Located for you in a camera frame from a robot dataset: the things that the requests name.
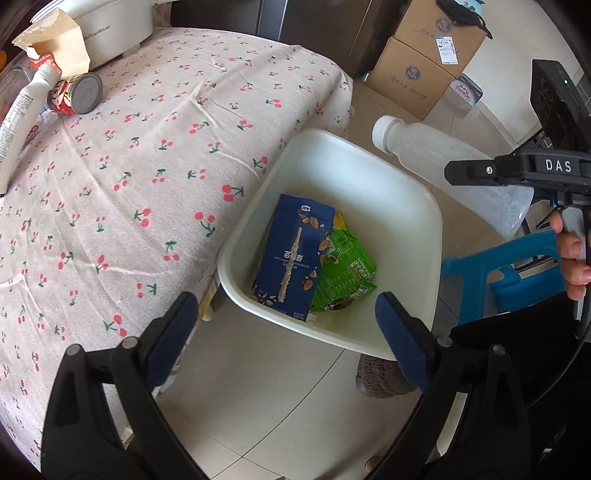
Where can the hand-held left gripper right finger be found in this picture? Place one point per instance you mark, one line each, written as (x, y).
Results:
(401, 341)

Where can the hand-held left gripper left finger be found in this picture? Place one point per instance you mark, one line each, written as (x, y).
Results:
(171, 339)

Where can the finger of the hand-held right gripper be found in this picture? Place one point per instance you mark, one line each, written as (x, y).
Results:
(485, 171)

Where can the translucent plastic bottle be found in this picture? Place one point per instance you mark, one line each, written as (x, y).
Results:
(425, 152)

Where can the green snack bag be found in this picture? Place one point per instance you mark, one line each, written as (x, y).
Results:
(346, 267)

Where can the white plastic bin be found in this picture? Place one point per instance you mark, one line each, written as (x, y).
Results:
(397, 230)

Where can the yellow wrapper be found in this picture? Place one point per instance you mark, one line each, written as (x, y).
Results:
(340, 222)

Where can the blue snack packet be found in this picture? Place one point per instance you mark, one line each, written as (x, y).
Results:
(286, 258)

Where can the person's right hand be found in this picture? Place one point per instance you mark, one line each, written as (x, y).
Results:
(572, 249)

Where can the brown slipper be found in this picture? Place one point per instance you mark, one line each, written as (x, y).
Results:
(383, 376)

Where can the small printed box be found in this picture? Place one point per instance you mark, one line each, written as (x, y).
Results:
(466, 90)

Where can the blue plastic stool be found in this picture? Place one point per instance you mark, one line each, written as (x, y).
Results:
(475, 267)

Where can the large cardboard box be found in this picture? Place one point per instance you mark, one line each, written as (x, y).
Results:
(406, 87)
(429, 37)

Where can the cherry print tablecloth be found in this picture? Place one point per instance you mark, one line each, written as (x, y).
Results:
(161, 138)

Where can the tin can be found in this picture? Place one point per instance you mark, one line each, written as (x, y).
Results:
(85, 92)

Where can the white squeeze bottle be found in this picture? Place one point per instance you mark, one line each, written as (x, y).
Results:
(23, 110)

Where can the brown paper bag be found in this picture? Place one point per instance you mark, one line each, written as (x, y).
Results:
(64, 41)

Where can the white electric cooking pot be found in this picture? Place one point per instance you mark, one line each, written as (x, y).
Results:
(115, 27)

